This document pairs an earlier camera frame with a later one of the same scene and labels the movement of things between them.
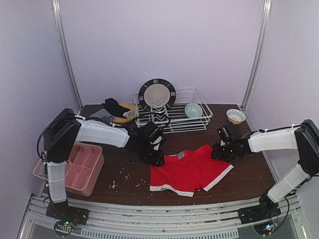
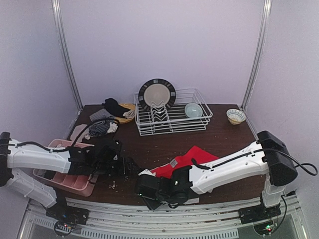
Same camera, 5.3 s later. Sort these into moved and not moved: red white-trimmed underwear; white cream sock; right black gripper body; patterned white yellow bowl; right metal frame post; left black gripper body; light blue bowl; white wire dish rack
Moved: right black gripper body; red white-trimmed underwear; left black gripper body
Not moved: white wire dish rack; white cream sock; light blue bowl; right metal frame post; patterned white yellow bowl
